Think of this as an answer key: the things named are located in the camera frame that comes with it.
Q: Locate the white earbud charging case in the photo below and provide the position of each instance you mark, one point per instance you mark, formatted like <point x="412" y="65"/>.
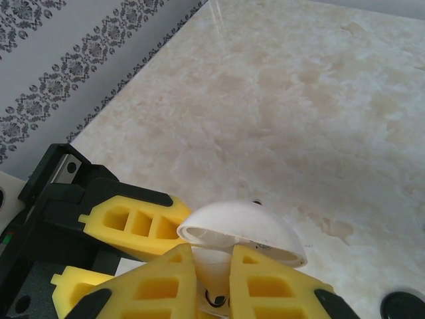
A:
<point x="239" y="222"/>

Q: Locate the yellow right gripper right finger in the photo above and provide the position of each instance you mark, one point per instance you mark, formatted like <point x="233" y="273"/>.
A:
<point x="265" y="289"/>

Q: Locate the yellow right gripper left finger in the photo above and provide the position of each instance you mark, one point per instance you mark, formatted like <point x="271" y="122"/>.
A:
<point x="156" y="285"/>

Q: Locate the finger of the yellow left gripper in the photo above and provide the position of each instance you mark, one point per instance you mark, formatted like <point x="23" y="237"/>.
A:
<point x="76" y="292"/>
<point x="133" y="239"/>

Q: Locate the black round earbud case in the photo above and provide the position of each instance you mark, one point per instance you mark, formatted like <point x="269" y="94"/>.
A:
<point x="405" y="305"/>

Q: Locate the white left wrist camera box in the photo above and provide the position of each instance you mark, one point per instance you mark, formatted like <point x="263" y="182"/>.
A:
<point x="10" y="212"/>

